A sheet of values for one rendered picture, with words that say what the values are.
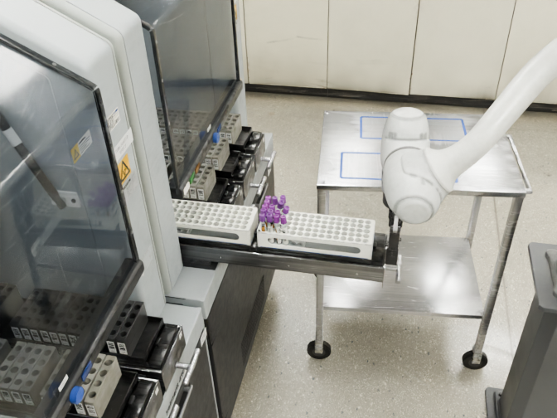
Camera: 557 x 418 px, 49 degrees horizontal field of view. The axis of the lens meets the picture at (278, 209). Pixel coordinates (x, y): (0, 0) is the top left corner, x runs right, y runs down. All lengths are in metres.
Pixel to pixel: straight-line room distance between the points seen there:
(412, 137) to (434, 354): 1.26
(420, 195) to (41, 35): 0.74
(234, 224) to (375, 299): 0.78
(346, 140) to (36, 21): 1.13
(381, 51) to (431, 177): 2.61
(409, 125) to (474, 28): 2.45
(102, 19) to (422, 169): 0.68
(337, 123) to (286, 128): 1.60
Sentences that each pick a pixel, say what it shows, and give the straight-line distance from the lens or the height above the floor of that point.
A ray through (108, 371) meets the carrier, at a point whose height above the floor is 0.88.
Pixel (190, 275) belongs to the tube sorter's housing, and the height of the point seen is 0.73.
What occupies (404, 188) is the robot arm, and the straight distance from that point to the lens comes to 1.22.
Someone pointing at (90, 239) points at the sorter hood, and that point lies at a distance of 1.14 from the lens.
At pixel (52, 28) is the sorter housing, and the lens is 1.18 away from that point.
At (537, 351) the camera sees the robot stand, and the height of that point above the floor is 0.47.
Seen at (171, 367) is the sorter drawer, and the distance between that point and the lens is 1.42.
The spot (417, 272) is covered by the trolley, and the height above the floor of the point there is 0.28.
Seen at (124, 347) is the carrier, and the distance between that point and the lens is 1.36.
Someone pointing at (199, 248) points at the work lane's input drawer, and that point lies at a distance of 1.64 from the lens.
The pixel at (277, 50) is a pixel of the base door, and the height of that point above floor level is 0.32.
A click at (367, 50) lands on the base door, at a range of 3.81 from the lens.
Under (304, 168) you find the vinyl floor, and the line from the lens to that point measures 3.32.
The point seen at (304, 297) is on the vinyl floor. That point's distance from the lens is 2.59.
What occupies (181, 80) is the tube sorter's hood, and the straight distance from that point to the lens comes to 1.50.
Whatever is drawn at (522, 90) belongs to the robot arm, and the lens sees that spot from 1.31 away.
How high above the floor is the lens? 1.87
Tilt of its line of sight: 38 degrees down
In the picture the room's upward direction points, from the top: 2 degrees counter-clockwise
